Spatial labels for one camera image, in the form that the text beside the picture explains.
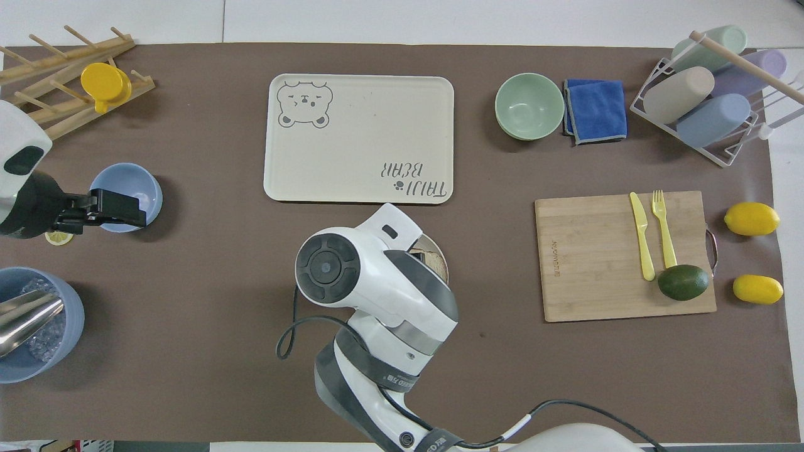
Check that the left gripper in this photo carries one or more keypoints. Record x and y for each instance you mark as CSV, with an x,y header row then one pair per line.
x,y
31,210

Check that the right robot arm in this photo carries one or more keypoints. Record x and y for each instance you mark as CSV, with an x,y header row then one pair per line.
x,y
389,295

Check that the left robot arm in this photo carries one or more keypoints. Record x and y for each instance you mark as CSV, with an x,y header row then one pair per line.
x,y
22,135

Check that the round grey plate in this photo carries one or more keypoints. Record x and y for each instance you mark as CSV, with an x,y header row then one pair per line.
x,y
443,254

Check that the lemon slice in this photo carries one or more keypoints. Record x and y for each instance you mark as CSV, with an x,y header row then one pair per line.
x,y
58,238

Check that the light blue bowl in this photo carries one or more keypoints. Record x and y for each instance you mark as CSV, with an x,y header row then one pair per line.
x,y
129,179

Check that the metal scoop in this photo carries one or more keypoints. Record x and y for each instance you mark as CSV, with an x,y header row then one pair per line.
x,y
25,317

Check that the blue bucket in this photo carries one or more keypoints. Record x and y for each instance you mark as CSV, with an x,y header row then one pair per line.
x,y
69,326

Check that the wooden dish rack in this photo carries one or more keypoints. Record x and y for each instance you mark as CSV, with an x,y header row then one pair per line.
x,y
59,85

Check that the clear ice cubes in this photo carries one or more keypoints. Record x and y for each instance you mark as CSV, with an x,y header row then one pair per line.
x,y
47,342

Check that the yellow cup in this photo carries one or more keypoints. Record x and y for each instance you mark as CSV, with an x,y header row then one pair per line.
x,y
103,83

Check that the cream tray with bear print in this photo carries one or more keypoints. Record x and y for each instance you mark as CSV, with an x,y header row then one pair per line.
x,y
358,132

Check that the brown bread slice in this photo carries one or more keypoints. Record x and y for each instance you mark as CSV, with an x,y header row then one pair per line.
x,y
432,263

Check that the green bowl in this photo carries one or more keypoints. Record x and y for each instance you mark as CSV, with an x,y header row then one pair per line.
x,y
529,107

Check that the bamboo cutting board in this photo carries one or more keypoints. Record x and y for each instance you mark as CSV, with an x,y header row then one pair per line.
x,y
590,257

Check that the blue cloth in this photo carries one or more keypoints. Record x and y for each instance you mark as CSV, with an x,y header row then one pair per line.
x,y
600,110

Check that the yellow plastic knife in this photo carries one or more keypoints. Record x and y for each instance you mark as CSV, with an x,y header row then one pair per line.
x,y
643,242

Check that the yellow plastic fork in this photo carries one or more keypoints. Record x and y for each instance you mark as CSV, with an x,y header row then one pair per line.
x,y
664,235

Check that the green avocado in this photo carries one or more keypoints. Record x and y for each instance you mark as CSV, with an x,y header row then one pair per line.
x,y
683,282

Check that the beige cup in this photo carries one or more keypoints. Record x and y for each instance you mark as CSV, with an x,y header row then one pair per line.
x,y
678,94

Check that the blue cup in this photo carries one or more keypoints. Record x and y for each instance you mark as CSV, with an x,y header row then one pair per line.
x,y
713,120

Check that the green cup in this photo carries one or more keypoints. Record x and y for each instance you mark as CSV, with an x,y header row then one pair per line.
x,y
703,53

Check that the yellow lemon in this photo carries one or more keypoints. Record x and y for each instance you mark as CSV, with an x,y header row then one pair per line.
x,y
752,218
757,289

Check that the purple cup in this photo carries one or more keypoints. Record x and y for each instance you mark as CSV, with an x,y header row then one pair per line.
x,y
750,78

